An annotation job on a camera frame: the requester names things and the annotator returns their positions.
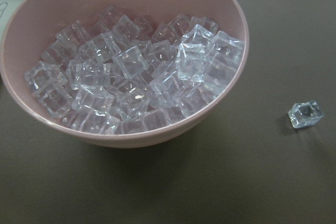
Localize loose ice cube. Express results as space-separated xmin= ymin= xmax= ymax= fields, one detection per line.
xmin=288 ymin=100 xmax=324 ymax=129

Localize clear ice cubes pile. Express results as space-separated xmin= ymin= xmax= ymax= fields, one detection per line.
xmin=24 ymin=6 xmax=245 ymax=135

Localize pink bowl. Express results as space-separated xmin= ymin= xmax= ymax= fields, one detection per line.
xmin=0 ymin=0 xmax=249 ymax=148

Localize cream rabbit tray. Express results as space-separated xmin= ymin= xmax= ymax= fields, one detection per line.
xmin=1 ymin=0 xmax=25 ymax=82

